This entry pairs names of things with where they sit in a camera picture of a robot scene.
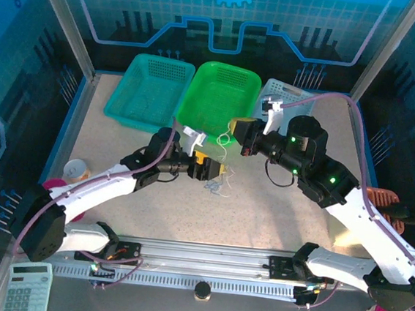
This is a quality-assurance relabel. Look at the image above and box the yellow cable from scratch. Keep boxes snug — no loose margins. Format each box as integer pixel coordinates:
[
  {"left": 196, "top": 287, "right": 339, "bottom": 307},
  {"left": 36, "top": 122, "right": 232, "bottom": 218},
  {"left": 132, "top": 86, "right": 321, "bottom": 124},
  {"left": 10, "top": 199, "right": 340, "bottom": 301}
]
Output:
[{"left": 196, "top": 116, "right": 226, "bottom": 136}]

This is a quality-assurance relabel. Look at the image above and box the green plastic basket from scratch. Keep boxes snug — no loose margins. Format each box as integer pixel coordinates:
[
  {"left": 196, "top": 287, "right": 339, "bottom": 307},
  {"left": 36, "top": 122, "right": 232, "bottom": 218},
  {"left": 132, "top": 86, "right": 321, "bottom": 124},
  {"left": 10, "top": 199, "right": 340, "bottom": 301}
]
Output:
[{"left": 171, "top": 57, "right": 265, "bottom": 149}]

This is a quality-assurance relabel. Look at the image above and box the light blue plastic basket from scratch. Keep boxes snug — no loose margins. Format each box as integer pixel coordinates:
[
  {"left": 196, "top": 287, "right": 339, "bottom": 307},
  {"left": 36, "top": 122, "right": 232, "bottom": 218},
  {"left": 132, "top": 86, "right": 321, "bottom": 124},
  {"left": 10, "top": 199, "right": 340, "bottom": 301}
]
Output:
[{"left": 250, "top": 75, "right": 319, "bottom": 128}]

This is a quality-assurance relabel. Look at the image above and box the teal plastic basket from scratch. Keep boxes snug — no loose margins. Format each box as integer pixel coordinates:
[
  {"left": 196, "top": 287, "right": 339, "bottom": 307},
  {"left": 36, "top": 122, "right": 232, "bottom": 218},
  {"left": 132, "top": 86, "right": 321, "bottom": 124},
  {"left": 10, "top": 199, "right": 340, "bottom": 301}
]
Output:
[{"left": 101, "top": 50, "right": 198, "bottom": 137}]

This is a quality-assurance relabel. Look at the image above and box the white orange cup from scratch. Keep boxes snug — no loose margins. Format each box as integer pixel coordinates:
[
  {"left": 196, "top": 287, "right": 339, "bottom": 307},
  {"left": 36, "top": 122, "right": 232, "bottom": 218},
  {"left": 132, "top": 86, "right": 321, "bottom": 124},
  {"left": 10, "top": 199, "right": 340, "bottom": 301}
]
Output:
[{"left": 61, "top": 157, "right": 93, "bottom": 187}]

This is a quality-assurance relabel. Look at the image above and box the pink plastic goblet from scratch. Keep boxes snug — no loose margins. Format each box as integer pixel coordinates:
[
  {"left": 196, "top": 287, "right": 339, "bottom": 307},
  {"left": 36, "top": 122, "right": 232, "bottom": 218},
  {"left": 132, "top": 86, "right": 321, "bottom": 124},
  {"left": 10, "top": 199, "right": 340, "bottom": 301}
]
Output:
[{"left": 38, "top": 176, "right": 89, "bottom": 225}]

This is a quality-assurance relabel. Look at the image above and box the black round knob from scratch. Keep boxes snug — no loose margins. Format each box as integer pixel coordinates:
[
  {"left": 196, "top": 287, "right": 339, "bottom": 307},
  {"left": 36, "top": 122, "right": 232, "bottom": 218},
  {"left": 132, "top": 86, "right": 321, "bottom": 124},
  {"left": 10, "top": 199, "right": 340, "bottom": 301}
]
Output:
[{"left": 192, "top": 280, "right": 214, "bottom": 304}]

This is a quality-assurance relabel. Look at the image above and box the pale green calculator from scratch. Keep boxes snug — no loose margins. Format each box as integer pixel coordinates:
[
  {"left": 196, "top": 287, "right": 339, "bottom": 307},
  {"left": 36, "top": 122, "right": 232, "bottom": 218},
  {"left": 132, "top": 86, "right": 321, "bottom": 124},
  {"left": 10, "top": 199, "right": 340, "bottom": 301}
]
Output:
[{"left": 4, "top": 259, "right": 54, "bottom": 311}]

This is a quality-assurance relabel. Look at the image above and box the black left gripper wire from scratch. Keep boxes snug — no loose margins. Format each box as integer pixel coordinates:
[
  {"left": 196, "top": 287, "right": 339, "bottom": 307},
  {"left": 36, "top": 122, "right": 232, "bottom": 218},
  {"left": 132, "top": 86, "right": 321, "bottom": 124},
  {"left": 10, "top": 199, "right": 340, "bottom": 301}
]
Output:
[{"left": 156, "top": 170, "right": 182, "bottom": 186}]

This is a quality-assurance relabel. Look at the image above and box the black gripper wire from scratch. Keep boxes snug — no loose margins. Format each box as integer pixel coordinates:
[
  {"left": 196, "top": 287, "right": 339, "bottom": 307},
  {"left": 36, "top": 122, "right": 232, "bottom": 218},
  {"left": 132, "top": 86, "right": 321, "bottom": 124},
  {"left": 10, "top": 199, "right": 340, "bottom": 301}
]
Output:
[
  {"left": 156, "top": 170, "right": 182, "bottom": 186},
  {"left": 262, "top": 157, "right": 298, "bottom": 189}
]

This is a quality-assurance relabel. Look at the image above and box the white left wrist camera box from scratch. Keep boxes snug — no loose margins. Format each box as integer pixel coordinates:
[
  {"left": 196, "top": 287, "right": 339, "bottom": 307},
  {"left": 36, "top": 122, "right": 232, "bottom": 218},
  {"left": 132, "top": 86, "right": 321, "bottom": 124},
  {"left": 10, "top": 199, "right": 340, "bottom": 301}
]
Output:
[{"left": 180, "top": 124, "right": 209, "bottom": 157}]

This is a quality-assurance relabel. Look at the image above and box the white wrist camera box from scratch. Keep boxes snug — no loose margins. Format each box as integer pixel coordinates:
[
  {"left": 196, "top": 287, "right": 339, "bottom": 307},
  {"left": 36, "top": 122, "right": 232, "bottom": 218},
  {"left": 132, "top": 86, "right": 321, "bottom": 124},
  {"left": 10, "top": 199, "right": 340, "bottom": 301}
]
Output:
[
  {"left": 180, "top": 124, "right": 209, "bottom": 157},
  {"left": 259, "top": 94, "right": 286, "bottom": 137}
]

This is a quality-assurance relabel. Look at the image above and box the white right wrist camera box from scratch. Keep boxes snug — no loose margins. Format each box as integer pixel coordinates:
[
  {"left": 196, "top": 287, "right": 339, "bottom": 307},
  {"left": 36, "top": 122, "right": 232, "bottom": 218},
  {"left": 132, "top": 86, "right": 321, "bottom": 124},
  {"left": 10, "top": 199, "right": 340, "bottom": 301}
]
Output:
[{"left": 259, "top": 94, "right": 286, "bottom": 137}]

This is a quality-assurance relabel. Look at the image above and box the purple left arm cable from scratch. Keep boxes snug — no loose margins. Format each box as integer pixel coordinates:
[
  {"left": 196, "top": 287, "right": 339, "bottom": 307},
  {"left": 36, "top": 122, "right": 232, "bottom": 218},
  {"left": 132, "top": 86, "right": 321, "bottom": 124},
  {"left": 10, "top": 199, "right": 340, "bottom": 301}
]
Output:
[{"left": 8, "top": 102, "right": 179, "bottom": 296}]

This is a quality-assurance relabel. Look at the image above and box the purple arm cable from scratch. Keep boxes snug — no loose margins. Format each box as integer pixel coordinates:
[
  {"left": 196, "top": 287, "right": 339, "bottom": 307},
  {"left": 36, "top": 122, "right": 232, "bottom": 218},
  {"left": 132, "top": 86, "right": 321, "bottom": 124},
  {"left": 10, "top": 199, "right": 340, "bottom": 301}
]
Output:
[
  {"left": 8, "top": 102, "right": 179, "bottom": 296},
  {"left": 261, "top": 88, "right": 415, "bottom": 311}
]

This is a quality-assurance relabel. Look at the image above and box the black right gripper wire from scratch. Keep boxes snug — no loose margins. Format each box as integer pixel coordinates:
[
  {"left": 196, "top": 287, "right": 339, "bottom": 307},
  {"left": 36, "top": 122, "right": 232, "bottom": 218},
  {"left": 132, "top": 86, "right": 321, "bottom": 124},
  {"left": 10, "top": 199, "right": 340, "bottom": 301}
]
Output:
[{"left": 262, "top": 157, "right": 298, "bottom": 189}]

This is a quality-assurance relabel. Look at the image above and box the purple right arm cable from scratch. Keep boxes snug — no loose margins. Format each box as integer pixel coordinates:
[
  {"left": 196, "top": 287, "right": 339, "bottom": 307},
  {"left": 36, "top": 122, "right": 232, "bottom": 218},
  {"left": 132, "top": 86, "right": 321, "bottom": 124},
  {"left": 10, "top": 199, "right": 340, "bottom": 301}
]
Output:
[{"left": 261, "top": 88, "right": 415, "bottom": 311}]

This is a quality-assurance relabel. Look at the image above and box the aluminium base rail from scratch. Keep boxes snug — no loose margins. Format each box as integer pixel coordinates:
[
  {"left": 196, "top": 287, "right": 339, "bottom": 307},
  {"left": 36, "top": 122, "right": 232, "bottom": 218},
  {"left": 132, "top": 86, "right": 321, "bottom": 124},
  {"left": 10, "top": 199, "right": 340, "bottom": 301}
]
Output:
[{"left": 10, "top": 224, "right": 404, "bottom": 297}]

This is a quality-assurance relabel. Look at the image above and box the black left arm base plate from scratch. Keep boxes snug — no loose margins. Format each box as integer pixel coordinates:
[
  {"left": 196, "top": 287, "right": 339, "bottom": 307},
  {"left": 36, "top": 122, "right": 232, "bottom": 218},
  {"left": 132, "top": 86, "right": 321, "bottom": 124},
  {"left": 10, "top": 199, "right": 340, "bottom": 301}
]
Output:
[{"left": 74, "top": 236, "right": 141, "bottom": 267}]

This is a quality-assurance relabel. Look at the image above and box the orange slotted brush black handle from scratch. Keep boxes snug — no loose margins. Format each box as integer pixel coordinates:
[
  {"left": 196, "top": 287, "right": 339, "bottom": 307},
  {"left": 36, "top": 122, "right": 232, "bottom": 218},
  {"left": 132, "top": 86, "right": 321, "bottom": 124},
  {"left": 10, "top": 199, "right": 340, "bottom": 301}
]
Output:
[{"left": 361, "top": 186, "right": 415, "bottom": 239}]

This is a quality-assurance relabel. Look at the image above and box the aluminium side rail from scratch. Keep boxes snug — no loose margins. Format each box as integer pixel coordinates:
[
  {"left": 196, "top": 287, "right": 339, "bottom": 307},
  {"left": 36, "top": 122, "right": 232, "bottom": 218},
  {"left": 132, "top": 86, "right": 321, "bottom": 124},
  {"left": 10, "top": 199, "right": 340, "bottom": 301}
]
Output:
[{"left": 26, "top": 67, "right": 102, "bottom": 235}]

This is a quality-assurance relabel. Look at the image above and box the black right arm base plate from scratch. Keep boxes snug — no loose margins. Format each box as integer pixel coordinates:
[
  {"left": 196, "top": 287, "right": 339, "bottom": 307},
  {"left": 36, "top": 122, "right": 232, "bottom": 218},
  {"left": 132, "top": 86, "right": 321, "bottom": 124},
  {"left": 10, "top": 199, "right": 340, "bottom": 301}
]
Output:
[{"left": 267, "top": 255, "right": 336, "bottom": 286}]

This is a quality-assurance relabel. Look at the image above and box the slotted white cable duct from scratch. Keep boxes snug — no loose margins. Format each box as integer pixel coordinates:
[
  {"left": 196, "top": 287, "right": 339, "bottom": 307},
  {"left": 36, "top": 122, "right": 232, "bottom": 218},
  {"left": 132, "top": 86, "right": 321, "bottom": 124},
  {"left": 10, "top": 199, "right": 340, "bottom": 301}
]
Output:
[{"left": 51, "top": 261, "right": 299, "bottom": 301}]

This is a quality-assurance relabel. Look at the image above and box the aluminium frame post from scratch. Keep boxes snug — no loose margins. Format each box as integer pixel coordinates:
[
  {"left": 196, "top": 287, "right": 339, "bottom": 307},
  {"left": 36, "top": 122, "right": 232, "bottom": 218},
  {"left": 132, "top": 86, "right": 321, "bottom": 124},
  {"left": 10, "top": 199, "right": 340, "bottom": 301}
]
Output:
[
  {"left": 20, "top": 0, "right": 105, "bottom": 81},
  {"left": 346, "top": 0, "right": 415, "bottom": 113}
]

